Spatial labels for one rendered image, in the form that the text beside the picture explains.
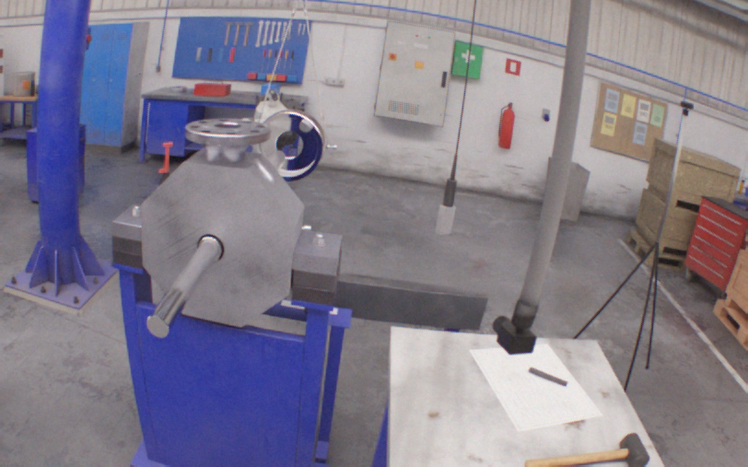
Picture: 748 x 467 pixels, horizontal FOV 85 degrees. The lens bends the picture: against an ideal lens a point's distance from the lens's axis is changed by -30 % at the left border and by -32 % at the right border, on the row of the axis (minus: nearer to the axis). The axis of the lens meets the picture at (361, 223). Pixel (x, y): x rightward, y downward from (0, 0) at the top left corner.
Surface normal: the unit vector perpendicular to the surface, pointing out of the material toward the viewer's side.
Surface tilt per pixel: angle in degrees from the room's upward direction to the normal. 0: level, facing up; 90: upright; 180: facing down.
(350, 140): 90
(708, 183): 90
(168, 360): 90
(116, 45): 90
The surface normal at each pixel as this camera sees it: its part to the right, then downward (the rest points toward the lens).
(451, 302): -0.04, 0.33
